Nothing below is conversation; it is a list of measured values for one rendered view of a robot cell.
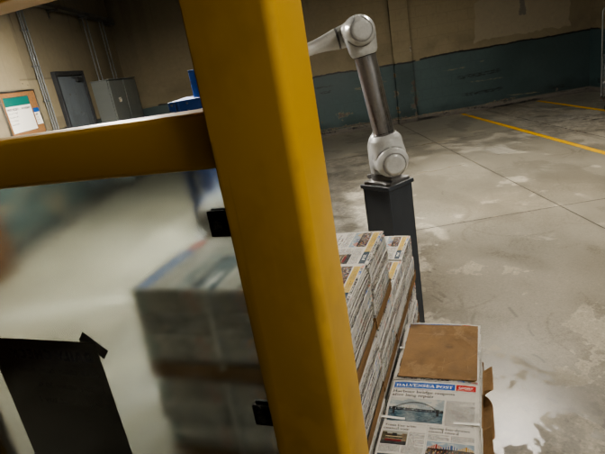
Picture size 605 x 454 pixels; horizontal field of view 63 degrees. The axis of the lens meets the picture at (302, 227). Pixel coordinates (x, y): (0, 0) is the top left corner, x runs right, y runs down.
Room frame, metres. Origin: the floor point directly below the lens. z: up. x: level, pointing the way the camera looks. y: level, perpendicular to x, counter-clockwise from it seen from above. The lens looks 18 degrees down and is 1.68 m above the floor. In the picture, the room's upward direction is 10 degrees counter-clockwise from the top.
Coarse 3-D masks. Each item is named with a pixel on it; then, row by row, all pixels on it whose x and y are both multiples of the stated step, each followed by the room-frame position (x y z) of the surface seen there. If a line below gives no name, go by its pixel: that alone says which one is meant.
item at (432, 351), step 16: (416, 336) 1.69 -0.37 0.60; (432, 336) 1.67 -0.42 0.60; (448, 336) 1.65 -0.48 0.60; (464, 336) 1.63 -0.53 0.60; (416, 352) 1.58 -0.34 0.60; (432, 352) 1.56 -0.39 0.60; (448, 352) 1.55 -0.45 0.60; (464, 352) 1.53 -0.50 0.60; (400, 368) 1.50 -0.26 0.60; (416, 368) 1.48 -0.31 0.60; (432, 368) 1.47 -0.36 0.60; (448, 368) 1.45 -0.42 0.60; (464, 368) 1.44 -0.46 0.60
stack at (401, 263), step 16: (400, 240) 2.14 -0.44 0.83; (400, 256) 1.96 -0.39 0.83; (400, 272) 1.85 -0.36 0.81; (400, 288) 1.78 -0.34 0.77; (400, 304) 1.78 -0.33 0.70; (416, 304) 2.15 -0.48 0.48; (384, 320) 1.49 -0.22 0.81; (400, 320) 1.74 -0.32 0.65; (416, 320) 2.10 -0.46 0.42; (384, 336) 1.46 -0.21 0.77; (384, 352) 1.42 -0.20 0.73; (368, 368) 1.23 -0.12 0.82; (384, 368) 1.42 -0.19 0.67; (368, 384) 1.22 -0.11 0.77; (368, 400) 1.19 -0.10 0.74; (384, 400) 1.36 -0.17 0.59; (368, 416) 1.18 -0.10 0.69; (368, 432) 1.17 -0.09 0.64
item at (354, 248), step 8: (352, 232) 1.69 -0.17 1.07; (360, 232) 1.68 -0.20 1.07; (368, 232) 1.66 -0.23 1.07; (376, 232) 1.65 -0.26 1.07; (344, 240) 1.63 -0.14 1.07; (352, 240) 1.62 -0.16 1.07; (360, 240) 1.61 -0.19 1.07; (368, 240) 1.59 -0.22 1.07; (376, 240) 1.58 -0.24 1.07; (344, 248) 1.56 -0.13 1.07; (352, 248) 1.55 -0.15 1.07; (360, 248) 1.53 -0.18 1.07; (368, 248) 1.52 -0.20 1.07; (344, 256) 1.49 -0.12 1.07; (352, 256) 1.48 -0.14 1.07; (360, 256) 1.47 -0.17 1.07; (368, 256) 1.45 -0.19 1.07; (344, 264) 1.42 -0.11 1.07; (352, 264) 1.41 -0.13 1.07; (360, 264) 1.40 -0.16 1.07
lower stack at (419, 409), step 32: (480, 352) 1.52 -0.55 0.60; (416, 384) 1.41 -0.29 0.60; (448, 384) 1.38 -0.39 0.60; (480, 384) 1.44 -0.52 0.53; (384, 416) 1.28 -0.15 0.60; (416, 416) 1.25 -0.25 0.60; (448, 416) 1.23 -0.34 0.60; (480, 416) 1.25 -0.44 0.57; (384, 448) 1.15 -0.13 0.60; (416, 448) 1.13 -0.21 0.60; (448, 448) 1.11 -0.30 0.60; (480, 448) 1.20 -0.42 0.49
